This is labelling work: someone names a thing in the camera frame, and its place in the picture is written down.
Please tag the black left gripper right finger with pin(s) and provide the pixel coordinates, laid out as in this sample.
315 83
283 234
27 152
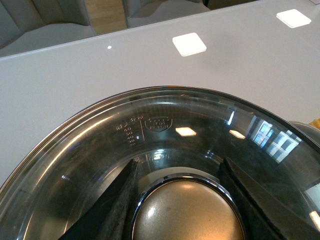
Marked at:
264 217

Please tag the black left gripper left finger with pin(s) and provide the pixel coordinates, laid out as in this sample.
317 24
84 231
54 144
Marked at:
106 218

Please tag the glass pot lid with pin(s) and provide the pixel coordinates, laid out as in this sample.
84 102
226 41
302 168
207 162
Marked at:
179 136

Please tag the yellow corn cob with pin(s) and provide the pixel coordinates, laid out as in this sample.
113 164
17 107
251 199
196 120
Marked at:
315 123

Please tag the right beige upholstered chair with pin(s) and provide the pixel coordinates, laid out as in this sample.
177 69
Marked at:
143 12

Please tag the beige upholstered chair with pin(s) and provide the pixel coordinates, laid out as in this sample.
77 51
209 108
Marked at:
33 24
143 12

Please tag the left beige upholstered chair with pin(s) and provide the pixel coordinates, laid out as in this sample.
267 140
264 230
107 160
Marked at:
33 24

